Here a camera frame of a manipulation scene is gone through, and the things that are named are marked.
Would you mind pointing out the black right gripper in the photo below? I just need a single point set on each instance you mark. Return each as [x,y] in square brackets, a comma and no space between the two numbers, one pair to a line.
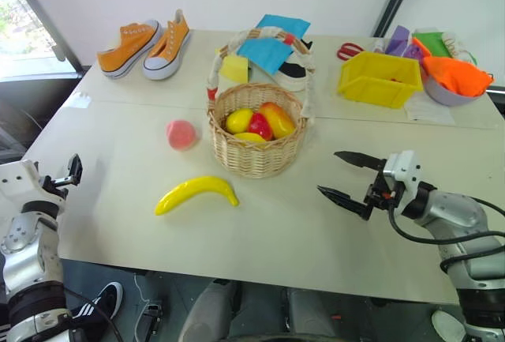
[379,194]

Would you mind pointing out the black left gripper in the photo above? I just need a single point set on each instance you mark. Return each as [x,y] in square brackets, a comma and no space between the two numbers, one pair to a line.
[59,182]

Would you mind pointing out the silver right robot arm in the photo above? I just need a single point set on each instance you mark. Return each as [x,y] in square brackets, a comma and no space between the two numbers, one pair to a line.
[453,208]

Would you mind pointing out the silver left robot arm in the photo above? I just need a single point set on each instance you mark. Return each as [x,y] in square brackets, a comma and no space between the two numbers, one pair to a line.
[24,247]

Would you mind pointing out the yellow plastic toy banana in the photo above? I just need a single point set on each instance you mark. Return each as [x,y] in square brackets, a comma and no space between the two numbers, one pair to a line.
[250,137]

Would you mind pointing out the small white plastic piece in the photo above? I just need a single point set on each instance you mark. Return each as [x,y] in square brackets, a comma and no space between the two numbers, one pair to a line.
[82,99]

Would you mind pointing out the yellow plastic bin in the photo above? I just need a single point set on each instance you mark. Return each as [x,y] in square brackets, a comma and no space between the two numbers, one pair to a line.
[375,89]

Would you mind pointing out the orange yellow mango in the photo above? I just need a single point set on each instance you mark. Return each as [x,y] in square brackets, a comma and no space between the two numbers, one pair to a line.
[278,117]

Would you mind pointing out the white printed paper sheet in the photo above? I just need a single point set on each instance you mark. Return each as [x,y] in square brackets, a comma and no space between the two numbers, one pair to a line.
[428,112]

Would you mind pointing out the red apple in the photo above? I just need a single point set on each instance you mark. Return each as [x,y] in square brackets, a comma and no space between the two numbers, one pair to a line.
[260,125]

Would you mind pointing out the pink peach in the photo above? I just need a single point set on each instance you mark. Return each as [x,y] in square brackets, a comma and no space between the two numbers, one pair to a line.
[180,134]

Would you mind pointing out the black and white shoe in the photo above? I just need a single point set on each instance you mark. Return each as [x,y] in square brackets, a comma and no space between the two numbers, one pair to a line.
[292,73]

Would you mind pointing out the lilac bowl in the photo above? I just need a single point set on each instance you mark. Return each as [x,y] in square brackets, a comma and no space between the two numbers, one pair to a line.
[446,95]

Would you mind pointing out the orange canvas sneaker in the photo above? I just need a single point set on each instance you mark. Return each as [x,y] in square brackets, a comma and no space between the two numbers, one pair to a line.
[167,51]
[126,51]

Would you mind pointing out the red scissors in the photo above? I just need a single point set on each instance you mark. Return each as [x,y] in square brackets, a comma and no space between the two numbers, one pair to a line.
[349,51]

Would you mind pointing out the yellow lemon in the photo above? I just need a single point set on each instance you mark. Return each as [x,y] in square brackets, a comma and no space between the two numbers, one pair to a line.
[238,120]

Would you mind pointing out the black sneaker with white stripes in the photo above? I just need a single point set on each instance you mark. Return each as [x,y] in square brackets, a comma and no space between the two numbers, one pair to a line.
[98,304]

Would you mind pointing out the white glue bottle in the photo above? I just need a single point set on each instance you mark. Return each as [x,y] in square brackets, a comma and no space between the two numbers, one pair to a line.
[379,44]

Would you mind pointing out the orange cloth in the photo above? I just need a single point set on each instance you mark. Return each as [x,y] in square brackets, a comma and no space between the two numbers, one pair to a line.
[457,75]

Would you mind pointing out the purple box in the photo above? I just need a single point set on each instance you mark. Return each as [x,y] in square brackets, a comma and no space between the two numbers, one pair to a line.
[399,40]

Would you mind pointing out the blue paper sheet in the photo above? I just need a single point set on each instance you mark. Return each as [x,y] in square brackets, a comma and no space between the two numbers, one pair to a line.
[282,25]
[265,54]

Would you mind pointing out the green paper pack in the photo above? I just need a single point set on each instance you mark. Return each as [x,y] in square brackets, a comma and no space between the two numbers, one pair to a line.
[434,43]

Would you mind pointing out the yellow sponge block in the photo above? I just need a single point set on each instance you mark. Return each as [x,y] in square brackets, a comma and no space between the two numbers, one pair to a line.
[233,68]

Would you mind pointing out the dark rounded grey robot legs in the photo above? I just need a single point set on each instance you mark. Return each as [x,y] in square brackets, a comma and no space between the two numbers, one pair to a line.
[252,314]

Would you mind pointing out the black device on floor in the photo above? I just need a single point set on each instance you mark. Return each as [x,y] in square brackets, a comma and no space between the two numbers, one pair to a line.
[149,322]

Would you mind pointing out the clear bag of rubber bands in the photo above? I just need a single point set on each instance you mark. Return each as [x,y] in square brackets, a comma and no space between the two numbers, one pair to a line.
[459,46]

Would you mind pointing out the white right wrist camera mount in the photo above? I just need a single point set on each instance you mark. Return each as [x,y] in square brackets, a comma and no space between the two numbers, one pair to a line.
[406,168]

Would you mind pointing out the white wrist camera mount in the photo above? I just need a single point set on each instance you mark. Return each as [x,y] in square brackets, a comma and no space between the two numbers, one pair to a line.
[406,168]
[19,180]

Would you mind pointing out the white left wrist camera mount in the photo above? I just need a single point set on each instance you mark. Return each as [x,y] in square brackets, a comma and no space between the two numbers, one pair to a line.
[19,180]

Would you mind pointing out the dark window frame post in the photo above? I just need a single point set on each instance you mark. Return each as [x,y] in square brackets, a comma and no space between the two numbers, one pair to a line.
[47,18]

